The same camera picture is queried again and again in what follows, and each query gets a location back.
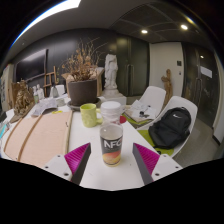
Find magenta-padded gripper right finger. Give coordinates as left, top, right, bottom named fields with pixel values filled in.
left=131, top=142, right=183, bottom=186

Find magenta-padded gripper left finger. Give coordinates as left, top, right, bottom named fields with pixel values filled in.
left=41, top=142, right=92, bottom=185

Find clear drink bottle white cap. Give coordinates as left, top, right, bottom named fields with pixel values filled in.
left=99, top=100, right=124, bottom=168

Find green seat cushion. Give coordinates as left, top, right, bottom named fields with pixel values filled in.
left=124, top=114, right=151, bottom=128
left=138, top=129, right=174, bottom=157

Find black backpack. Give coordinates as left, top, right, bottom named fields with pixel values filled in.
left=148, top=106, right=192, bottom=150

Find yellow-green mug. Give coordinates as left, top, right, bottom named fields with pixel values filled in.
left=79, top=103, right=104, bottom=128

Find stack of papers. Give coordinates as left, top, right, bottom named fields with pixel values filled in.
left=124, top=99, right=157, bottom=124

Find grey plant saucer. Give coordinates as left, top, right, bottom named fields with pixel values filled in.
left=66, top=97, right=102, bottom=112

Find small grey cup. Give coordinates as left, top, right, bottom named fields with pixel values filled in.
left=55, top=97, right=67, bottom=108

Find open newspaper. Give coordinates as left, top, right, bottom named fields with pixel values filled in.
left=30, top=98, right=58, bottom=118

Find white plastic chair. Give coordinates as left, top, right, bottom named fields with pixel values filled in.
left=137, top=95, right=199, bottom=158
left=124, top=85, right=167, bottom=129
left=54, top=84, right=67, bottom=98

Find dark pot with dry plant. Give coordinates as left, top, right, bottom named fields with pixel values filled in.
left=59, top=38, right=108, bottom=108

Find grey bottle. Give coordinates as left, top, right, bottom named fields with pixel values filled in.
left=52, top=84, right=60, bottom=98

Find white glue bottle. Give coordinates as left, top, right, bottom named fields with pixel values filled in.
left=33, top=88, right=40, bottom=104

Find small white figurine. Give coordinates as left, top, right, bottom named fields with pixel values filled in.
left=34, top=83, right=44, bottom=100

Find wooden figure sculpture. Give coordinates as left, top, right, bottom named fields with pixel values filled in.
left=161, top=68, right=174, bottom=104

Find colourful art book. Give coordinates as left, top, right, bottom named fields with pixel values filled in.
left=0, top=120, right=9, bottom=139

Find wooden easel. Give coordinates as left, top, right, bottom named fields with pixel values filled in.
left=43, top=65, right=60, bottom=98

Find tall white statue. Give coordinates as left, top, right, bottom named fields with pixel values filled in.
left=101, top=53, right=128, bottom=106

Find dark double door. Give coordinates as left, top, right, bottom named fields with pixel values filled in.
left=116, top=36, right=149, bottom=98

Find long ceiling light strip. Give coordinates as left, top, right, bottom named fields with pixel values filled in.
left=9, top=0, right=83, bottom=48

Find black wall screen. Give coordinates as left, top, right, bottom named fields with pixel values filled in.
left=15, top=49, right=48, bottom=83

